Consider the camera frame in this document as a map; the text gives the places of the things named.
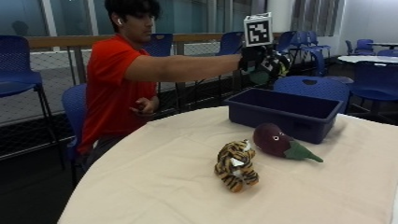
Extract green soft toy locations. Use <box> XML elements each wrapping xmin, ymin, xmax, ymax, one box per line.
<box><xmin>247</xmin><ymin>68</ymin><xmax>275</xmax><ymax>86</ymax></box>

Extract the person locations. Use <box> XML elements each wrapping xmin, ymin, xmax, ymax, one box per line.
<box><xmin>75</xmin><ymin>0</ymin><xmax>246</xmax><ymax>175</ymax></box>

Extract blue chair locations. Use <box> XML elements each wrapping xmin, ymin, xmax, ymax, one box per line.
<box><xmin>59</xmin><ymin>82</ymin><xmax>89</xmax><ymax>188</ymax></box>
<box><xmin>139</xmin><ymin>33</ymin><xmax>175</xmax><ymax>58</ymax></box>
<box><xmin>375</xmin><ymin>49</ymin><xmax>398</xmax><ymax>58</ymax></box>
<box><xmin>274</xmin><ymin>30</ymin><xmax>332</xmax><ymax>77</ymax></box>
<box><xmin>272</xmin><ymin>75</ymin><xmax>354</xmax><ymax>115</ymax></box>
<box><xmin>215</xmin><ymin>31</ymin><xmax>244</xmax><ymax>57</ymax></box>
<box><xmin>347</xmin><ymin>61</ymin><xmax>398</xmax><ymax>123</ymax></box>
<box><xmin>0</xmin><ymin>35</ymin><xmax>66</xmax><ymax>171</ymax></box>
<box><xmin>344</xmin><ymin>38</ymin><xmax>375</xmax><ymax>57</ymax></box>

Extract white marker cube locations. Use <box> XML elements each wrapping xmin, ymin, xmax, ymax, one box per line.
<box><xmin>242</xmin><ymin>11</ymin><xmax>274</xmax><ymax>49</ymax></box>

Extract blue plastic bin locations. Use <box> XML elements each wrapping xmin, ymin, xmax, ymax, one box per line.
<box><xmin>222</xmin><ymin>87</ymin><xmax>344</xmax><ymax>145</ymax></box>

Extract grey window blinds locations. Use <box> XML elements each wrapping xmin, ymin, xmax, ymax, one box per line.
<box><xmin>290</xmin><ymin>0</ymin><xmax>342</xmax><ymax>37</ymax></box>

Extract white round table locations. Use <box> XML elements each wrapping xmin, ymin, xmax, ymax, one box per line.
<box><xmin>366</xmin><ymin>41</ymin><xmax>398</xmax><ymax>50</ymax></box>
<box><xmin>335</xmin><ymin>54</ymin><xmax>398</xmax><ymax>65</ymax></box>

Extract purple eggplant soft toy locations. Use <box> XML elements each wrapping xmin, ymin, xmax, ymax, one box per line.
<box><xmin>252</xmin><ymin>122</ymin><xmax>324</xmax><ymax>163</ymax></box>

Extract wooden railing with mesh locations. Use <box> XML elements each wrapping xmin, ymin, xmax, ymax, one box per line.
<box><xmin>24</xmin><ymin>31</ymin><xmax>287</xmax><ymax>115</ymax></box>

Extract striped tiger soft toy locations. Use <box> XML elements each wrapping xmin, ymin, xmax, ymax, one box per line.
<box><xmin>213</xmin><ymin>138</ymin><xmax>260</xmax><ymax>193</ymax></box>

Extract cream tablecloth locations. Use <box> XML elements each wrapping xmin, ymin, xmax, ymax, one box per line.
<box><xmin>55</xmin><ymin>105</ymin><xmax>398</xmax><ymax>224</ymax></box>

